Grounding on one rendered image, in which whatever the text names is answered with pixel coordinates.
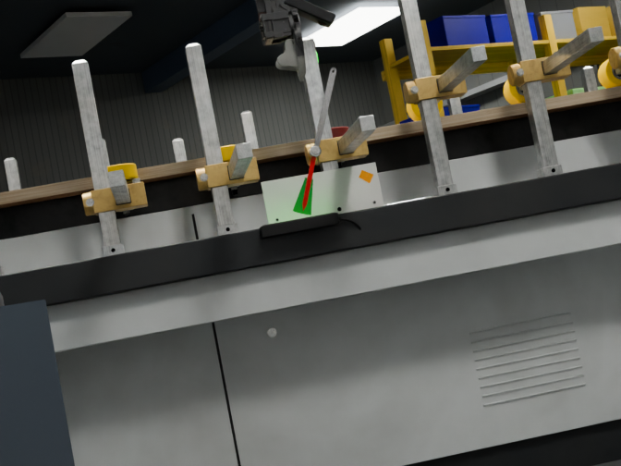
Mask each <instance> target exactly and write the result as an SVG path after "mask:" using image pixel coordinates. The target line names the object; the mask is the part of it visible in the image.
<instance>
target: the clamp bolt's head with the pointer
mask: <svg viewBox="0 0 621 466"><path fill-rule="evenodd" d="M311 153H312V154H313V155H318V154H319V153H320V149H319V147H313V148H312V149H311ZM310 156H311V155H310ZM315 160H316V157H312V156H311V160H310V169H309V174H308V178H307V184H306V189H305V193H304V198H303V203H302V207H303V211H304V209H305V207H306V206H307V202H308V198H309V193H310V188H311V180H312V175H313V170H314V166H315Z"/></svg>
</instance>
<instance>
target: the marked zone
mask: <svg viewBox="0 0 621 466"><path fill-rule="evenodd" d="M306 184H307V178H305V179H304V182H303V184H302V187H301V190H300V192H299V195H298V198H297V201H296V203H295V206H294V209H293V211H294V212H296V213H300V214H304V215H311V202H312V186H313V179H312V180H311V184H310V193H309V198H308V202H307V206H306V207H305V209H304V211H303V207H302V203H303V198H304V193H305V189H306Z"/></svg>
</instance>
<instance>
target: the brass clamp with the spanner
mask: <svg viewBox="0 0 621 466"><path fill-rule="evenodd" d="M341 138H342V136H341V137H336V138H331V139H325V140H321V142H320V146H319V147H320V148H321V149H322V153H321V154H320V156H318V157H316V160H315V165H317V166H319V165H320V164H321V163H325V162H331V161H336V160H337V163H338V162H343V161H348V160H354V159H359V158H364V157H366V156H367V155H368V154H369V150H368V144H367V140H365V141H364V142H363V143H362V144H361V145H360V146H359V147H358V148H357V149H356V150H355V151H354V152H353V153H344V154H340V152H339V147H338V141H339V140H340V139H341ZM313 145H314V142H312V143H307V144H305V146H304V149H305V156H306V161H307V164H308V166H309V165H310V164H311V156H310V148H311V146H313Z"/></svg>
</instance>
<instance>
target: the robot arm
mask: <svg viewBox="0 0 621 466"><path fill-rule="evenodd" d="M255 2H256V7H257V11H258V16H259V29H260V31H261V37H262V45H270V44H271V45H273V44H279V43H282V42H285V45H284V46H283V53H282V54H281V55H280V56H278V57H277V60H276V62H275V65H276V67H277V68H278V69H281V70H291V71H297V73H298V78H299V81H300V82H302V81H303V80H304V77H305V74H306V63H305V53H304V46H303V39H302V34H301V23H300V18H299V16H302V17H303V18H307V19H309V20H311V21H313V22H316V23H318V24H319V25H321V26H324V27H326V28H329V27H330V26H331V25H332V24H333V23H334V20H335V13H332V12H330V11H329V10H327V9H323V8H321V7H319V6H316V5H314V4H312V3H309V2H307V1H305V0H255ZM0 306H5V305H4V299H3V296H2V294H1V292H0Z"/></svg>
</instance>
